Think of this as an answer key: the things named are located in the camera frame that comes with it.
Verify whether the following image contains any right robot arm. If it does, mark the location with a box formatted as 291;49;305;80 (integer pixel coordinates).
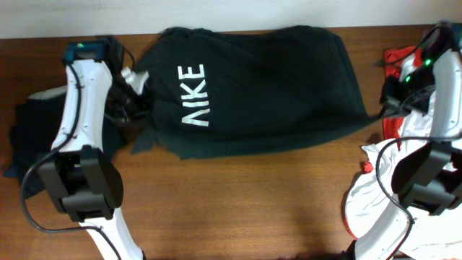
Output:
340;20;461;260

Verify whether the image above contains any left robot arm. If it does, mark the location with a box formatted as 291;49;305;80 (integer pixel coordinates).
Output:
27;35;146;259

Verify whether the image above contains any folded black clothes stack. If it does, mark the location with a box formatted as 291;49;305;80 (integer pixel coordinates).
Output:
4;87;127;199

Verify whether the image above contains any black Nike t-shirt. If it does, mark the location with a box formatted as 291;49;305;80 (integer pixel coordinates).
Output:
135;25;375;159

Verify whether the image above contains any white t-shirt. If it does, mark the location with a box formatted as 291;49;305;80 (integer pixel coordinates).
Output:
344;95;461;259

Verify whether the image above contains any red t-shirt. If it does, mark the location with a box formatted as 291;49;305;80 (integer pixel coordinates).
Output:
382;46;423;139

